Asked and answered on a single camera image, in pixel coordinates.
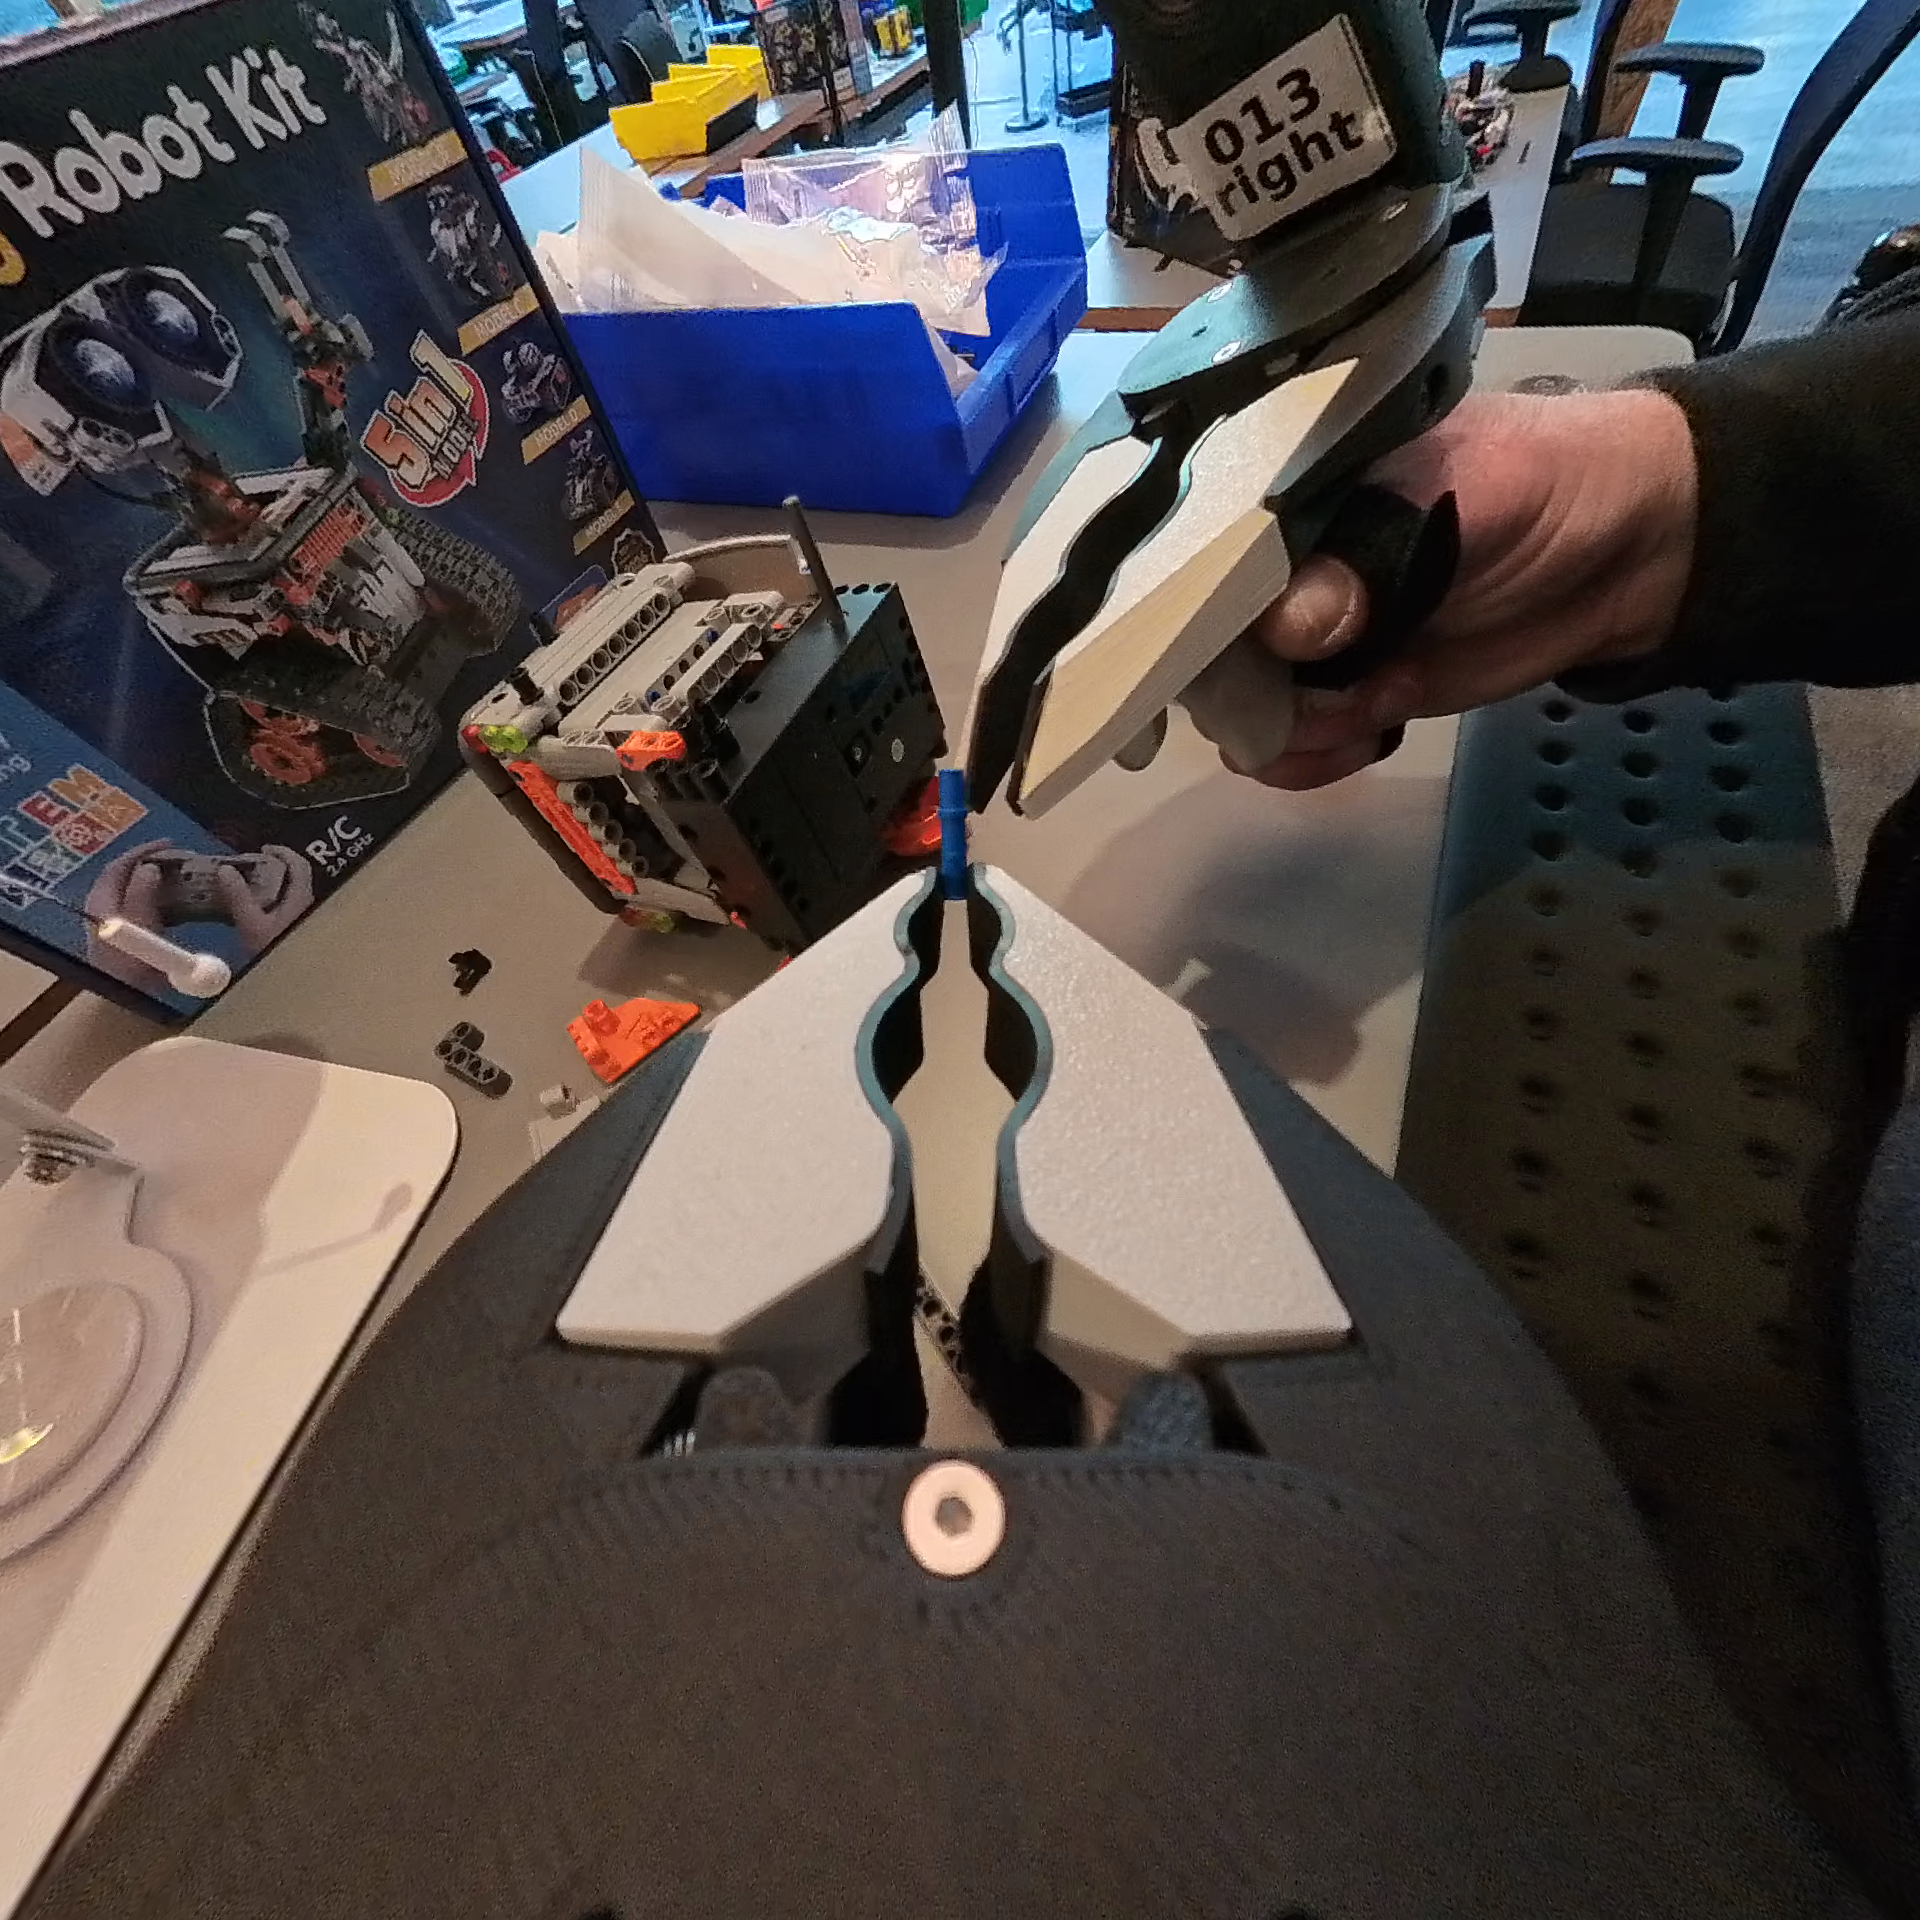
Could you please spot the yellow storage bin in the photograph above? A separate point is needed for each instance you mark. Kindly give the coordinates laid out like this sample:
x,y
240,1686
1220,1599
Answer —
x,y
692,105

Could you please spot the orange wedge plate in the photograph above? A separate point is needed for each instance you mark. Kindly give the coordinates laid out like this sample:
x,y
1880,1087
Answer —
x,y
630,1038

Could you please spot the black office chair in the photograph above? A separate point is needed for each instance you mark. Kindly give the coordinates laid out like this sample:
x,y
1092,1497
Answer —
x,y
1641,224
1516,43

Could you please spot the printed robot kit box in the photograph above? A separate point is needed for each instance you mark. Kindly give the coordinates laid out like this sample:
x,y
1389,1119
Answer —
x,y
224,451

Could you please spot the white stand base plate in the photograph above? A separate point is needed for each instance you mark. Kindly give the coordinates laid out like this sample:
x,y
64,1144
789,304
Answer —
x,y
300,1170

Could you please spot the white knob rod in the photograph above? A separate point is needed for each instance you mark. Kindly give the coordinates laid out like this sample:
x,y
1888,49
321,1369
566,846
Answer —
x,y
165,961

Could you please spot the person's right forearm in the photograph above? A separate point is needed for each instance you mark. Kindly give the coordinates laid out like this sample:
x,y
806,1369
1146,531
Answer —
x,y
1799,495

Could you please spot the person's right hand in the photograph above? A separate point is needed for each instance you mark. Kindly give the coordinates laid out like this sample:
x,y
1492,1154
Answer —
x,y
1559,539

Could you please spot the blue plastic storage bin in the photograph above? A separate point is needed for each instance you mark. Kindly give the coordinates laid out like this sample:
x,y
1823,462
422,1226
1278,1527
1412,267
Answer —
x,y
781,406

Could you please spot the white articulated stand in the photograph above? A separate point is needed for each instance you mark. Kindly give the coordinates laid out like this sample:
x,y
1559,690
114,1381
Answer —
x,y
90,1349

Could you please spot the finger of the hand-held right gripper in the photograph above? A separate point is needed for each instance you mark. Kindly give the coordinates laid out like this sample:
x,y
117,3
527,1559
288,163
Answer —
x,y
1172,630
993,720

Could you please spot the person's leg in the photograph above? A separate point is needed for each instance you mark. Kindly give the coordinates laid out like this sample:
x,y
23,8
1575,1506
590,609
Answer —
x,y
1898,1424

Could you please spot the blue connector pin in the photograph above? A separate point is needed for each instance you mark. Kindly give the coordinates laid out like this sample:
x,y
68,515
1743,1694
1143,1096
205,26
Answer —
x,y
957,839

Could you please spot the building block robot vehicle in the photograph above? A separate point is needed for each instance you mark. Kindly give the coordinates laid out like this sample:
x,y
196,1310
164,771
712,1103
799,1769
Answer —
x,y
809,720

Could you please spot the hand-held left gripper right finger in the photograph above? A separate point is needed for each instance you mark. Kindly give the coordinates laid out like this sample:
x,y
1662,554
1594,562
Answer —
x,y
1172,1184

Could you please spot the dark grey bent liftarm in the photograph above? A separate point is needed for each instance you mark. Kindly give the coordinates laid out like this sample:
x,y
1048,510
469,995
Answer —
x,y
465,1048

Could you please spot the black angle connector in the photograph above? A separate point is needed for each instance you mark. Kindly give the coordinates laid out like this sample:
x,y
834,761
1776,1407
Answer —
x,y
473,967

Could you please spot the dark perforated pad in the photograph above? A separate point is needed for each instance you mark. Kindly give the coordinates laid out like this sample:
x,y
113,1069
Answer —
x,y
1634,1050

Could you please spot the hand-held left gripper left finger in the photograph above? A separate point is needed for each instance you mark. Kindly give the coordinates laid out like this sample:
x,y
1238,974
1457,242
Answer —
x,y
735,1184

